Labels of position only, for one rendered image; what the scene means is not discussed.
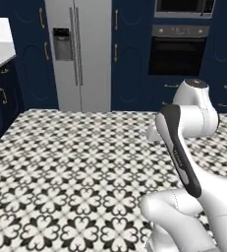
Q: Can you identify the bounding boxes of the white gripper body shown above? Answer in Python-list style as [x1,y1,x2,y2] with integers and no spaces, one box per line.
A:
[145,125,162,143]

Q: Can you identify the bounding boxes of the plain silver fridge door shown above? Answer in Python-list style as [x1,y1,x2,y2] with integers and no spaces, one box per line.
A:
[73,0,113,113]

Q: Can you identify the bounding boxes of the silver fridge door with dispenser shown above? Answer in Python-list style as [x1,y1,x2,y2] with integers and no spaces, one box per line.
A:
[44,0,83,112]

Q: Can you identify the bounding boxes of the silver fridge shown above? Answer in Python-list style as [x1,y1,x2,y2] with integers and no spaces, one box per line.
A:
[44,0,113,113]

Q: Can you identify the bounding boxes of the navy cupboard run around oven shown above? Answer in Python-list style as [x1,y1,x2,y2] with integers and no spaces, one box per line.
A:
[110,0,227,114]

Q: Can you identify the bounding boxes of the black built-in oven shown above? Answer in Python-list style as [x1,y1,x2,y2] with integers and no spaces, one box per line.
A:
[147,24,210,77]

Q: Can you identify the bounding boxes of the silver microwave oven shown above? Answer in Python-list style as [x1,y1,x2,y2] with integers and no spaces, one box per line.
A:
[153,0,217,20]

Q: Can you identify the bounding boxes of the tall navy cupboard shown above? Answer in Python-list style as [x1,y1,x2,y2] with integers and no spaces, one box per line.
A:
[0,0,60,111]

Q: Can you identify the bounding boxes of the navy base cupboard run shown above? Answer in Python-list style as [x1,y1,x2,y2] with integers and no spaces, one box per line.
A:
[0,56,27,155]

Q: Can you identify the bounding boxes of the grey fridge door handle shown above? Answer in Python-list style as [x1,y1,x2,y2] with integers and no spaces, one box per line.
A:
[69,6,79,87]
[76,6,85,88]

